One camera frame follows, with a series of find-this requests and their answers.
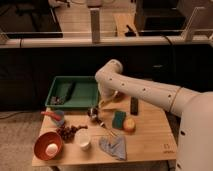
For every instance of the bunch of dark grapes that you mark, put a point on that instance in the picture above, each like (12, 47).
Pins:
(67, 133)

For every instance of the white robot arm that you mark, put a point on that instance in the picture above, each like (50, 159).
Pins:
(195, 141)

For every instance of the orange fruit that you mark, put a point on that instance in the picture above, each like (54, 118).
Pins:
(129, 125)

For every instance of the blue cup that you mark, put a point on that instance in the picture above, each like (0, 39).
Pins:
(60, 121)

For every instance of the purple bowl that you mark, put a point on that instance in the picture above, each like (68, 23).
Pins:
(119, 95)

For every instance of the green sponge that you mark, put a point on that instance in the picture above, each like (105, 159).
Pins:
(119, 117)

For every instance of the white cup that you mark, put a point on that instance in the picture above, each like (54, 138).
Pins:
(83, 139)

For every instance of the white horizontal rail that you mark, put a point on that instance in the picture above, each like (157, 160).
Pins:
(105, 41)

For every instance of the black rectangular block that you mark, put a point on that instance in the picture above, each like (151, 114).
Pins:
(134, 106)

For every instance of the small grey object in tray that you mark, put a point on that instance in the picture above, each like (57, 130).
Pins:
(57, 100)

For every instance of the orange bowl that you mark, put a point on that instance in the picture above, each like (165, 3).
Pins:
(43, 141)

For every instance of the yellow banana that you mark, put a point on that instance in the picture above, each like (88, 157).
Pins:
(103, 103)

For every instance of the green plastic tray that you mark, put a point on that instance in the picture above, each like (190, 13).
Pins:
(85, 94)

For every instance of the metal measuring cup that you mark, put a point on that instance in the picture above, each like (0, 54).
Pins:
(93, 115)

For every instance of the dark tool in tray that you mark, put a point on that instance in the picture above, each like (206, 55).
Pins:
(70, 91)

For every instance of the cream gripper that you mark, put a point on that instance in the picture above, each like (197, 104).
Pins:
(106, 98)

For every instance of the grey upright post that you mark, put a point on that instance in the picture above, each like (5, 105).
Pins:
(95, 24)

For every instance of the white egg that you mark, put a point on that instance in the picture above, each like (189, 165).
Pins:
(51, 149)

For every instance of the blue grey cloth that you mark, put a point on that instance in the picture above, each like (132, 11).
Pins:
(115, 147)

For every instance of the wooden table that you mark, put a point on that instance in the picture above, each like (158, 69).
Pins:
(152, 140)

